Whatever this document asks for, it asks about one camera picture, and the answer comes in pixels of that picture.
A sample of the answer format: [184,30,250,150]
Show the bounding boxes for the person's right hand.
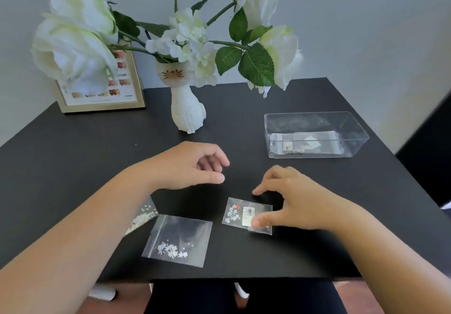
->
[252,165,354,235]

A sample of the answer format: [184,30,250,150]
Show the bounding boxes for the person's left hand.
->
[152,142,230,192]

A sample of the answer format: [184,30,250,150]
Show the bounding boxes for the small labelled plastic bead bag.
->
[222,197,274,236]

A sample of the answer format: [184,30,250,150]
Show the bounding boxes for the person's right forearm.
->
[331,201,451,314]

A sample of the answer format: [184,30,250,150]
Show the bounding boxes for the person's left forearm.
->
[0,160,166,314]

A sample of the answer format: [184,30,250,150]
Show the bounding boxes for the clear bag of white flower beads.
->
[141,214,213,268]

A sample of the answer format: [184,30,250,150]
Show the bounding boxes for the white cat-shaped vase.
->
[156,60,207,135]

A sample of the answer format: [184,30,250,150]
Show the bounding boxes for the clear bag of pale sequins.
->
[123,196,159,237]

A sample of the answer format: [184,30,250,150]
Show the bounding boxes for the person's black trousers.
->
[144,278,350,314]

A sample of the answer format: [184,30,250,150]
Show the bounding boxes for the clear plastic box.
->
[264,111,370,159]

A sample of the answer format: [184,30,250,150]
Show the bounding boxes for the wooden framed nail colour chart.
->
[55,44,146,114]

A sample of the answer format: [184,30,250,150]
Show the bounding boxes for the white artificial hydrangea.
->
[145,7,218,88]

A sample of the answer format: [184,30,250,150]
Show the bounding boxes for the large white artificial rose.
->
[247,25,304,98]
[49,0,119,46]
[31,18,119,93]
[235,0,283,31]

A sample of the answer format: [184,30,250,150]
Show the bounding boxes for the white furniture foot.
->
[88,286,117,302]

